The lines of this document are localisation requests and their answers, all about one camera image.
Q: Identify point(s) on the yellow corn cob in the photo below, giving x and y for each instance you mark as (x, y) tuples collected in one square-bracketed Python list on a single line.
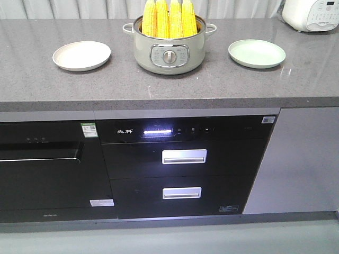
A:
[(162, 25), (189, 25), (149, 19), (175, 20)]

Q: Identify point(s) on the white plate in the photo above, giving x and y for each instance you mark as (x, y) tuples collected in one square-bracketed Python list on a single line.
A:
[(81, 56)]

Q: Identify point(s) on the light green plate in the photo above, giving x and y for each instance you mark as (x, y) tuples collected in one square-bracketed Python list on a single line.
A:
[(258, 54)]

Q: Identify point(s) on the black disinfection cabinet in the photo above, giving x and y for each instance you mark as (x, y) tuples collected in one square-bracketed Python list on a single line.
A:
[(132, 150)]

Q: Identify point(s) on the green electric cooking pot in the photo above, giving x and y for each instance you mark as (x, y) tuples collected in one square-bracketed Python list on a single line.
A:
[(169, 56)]

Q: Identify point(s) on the black built-in dishwasher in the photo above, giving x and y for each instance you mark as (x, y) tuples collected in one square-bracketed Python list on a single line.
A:
[(53, 171)]

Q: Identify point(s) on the upper silver drawer handle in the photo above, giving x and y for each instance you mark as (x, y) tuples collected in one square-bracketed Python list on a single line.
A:
[(186, 156)]

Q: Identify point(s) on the silver drawer handle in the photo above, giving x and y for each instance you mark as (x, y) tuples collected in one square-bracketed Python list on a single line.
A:
[(181, 192), (186, 156)]

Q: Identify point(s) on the lower silver drawer handle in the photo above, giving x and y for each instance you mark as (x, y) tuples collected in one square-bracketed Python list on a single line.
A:
[(181, 192)]

